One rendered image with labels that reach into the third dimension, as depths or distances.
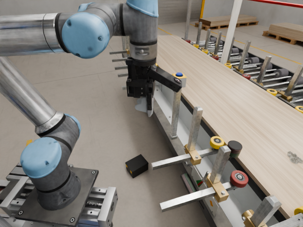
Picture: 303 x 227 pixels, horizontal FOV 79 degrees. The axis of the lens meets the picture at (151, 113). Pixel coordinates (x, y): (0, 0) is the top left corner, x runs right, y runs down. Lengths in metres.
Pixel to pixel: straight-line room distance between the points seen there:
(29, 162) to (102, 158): 1.65
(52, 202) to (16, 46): 0.53
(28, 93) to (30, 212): 0.42
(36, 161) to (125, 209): 1.35
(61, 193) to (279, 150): 1.13
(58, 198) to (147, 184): 1.34
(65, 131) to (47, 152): 0.12
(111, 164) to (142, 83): 1.72
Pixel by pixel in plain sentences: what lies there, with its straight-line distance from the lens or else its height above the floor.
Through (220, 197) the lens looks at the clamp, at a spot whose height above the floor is 0.87.
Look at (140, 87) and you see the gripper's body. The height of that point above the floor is 1.43.
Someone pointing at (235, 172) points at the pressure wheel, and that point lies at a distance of 1.06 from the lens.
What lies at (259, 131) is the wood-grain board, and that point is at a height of 0.90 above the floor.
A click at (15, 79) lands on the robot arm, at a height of 1.45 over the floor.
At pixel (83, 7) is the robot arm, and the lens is 0.53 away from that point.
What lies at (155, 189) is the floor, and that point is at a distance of 1.98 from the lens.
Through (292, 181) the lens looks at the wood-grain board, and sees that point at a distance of 1.18.
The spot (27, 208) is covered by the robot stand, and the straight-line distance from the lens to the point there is 0.86.
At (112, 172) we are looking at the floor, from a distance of 2.13.
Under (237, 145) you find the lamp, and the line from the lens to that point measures 0.89.
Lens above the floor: 1.70
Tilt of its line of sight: 37 degrees down
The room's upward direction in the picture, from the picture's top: straight up
